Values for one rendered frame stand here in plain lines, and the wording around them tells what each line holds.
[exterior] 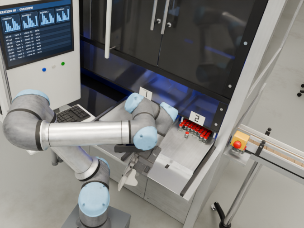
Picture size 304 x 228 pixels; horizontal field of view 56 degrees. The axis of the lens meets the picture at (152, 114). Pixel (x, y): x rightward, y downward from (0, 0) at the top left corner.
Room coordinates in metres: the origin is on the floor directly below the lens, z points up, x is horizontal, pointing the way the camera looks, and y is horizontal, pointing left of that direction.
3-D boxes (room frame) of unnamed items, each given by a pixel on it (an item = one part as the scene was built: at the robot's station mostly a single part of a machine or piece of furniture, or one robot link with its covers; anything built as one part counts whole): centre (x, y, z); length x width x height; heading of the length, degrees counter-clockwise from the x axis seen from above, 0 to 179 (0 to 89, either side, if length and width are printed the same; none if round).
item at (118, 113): (1.32, 0.10, 0.90); 0.34 x 0.26 x 0.04; 154
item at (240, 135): (1.16, -0.48, 0.99); 0.08 x 0.07 x 0.07; 154
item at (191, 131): (1.26, -0.26, 0.91); 0.18 x 0.02 x 0.05; 64
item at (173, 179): (1.18, -0.02, 0.87); 0.70 x 0.48 x 0.02; 64
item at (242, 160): (1.19, -0.52, 0.87); 0.14 x 0.13 x 0.02; 154
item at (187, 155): (1.17, -0.21, 0.90); 0.34 x 0.26 x 0.04; 154
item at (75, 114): (1.24, 0.55, 0.82); 0.40 x 0.14 x 0.02; 144
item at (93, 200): (0.66, 0.17, 0.96); 0.13 x 0.12 x 0.14; 12
